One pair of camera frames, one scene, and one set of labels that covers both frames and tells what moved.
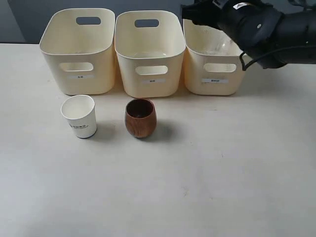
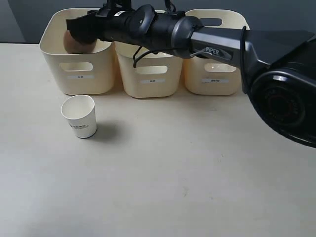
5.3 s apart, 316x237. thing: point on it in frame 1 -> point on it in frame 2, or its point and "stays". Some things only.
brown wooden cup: x=140 y=117 -> x=73 y=46
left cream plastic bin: x=79 y=44 stays
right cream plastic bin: x=213 y=62 stays
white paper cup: x=79 y=110 stays
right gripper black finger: x=202 y=13 -> x=86 y=28
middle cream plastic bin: x=151 y=45 stays
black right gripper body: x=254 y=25 -> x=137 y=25
